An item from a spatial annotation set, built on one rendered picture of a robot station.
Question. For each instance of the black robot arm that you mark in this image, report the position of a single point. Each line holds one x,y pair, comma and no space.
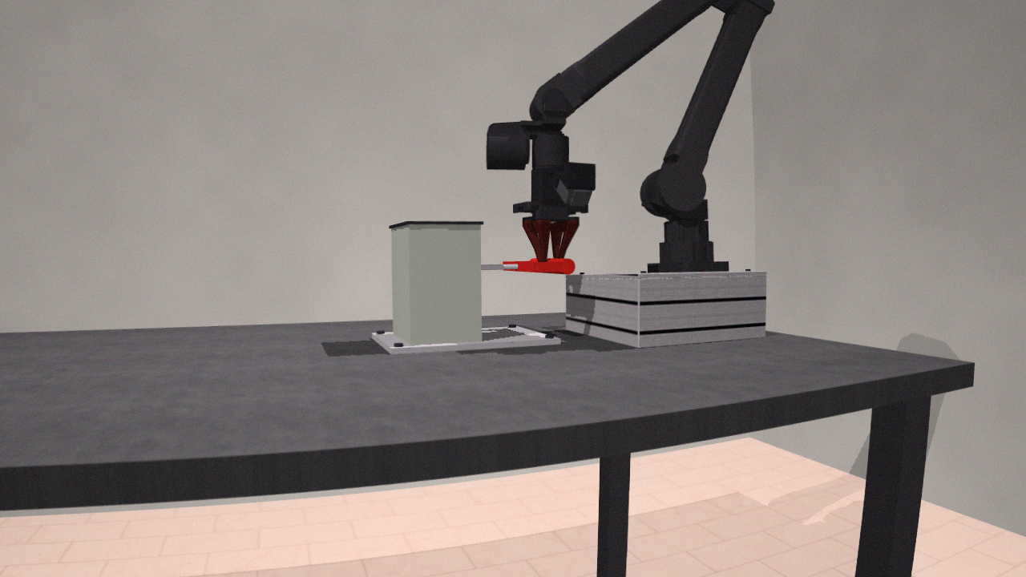
673,190

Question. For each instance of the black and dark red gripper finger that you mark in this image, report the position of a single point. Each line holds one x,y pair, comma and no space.
538,233
568,229

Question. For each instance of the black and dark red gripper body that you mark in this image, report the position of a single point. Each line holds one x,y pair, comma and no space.
549,211

